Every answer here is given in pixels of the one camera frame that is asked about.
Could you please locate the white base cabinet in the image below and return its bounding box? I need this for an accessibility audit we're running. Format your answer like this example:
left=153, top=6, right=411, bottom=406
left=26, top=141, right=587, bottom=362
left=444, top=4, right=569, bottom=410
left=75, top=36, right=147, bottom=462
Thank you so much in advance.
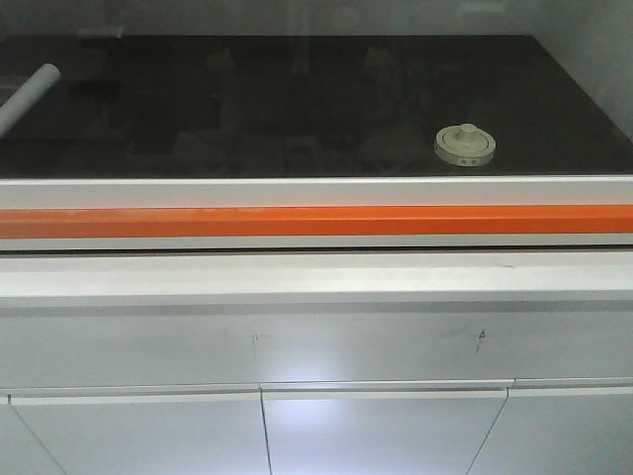
left=1, top=251, right=632, bottom=474

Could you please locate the fume hood sash orange handle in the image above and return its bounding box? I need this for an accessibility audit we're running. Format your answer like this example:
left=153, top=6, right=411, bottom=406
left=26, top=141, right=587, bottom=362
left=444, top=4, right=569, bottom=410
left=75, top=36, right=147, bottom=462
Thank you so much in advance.
left=1, top=175, right=632, bottom=252

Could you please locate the glass jar with white lid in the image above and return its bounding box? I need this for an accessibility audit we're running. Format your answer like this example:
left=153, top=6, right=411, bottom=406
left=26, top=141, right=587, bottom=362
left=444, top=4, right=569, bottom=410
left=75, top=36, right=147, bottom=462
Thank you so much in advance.
left=434, top=124, right=497, bottom=167

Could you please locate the rolled white paper poster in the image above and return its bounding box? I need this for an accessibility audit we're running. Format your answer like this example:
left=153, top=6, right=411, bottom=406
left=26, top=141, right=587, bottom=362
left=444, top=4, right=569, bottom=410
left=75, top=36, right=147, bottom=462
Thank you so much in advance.
left=1, top=63, right=61, bottom=138

